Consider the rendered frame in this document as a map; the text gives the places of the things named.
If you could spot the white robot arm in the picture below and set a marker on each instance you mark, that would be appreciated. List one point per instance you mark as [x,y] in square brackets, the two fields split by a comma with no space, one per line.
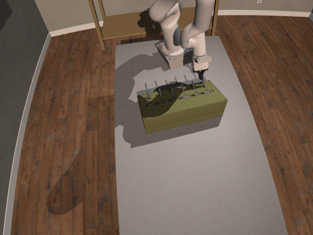
[192,36]

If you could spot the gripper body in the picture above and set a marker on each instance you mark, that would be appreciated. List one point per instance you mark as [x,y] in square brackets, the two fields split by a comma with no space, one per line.
[198,67]

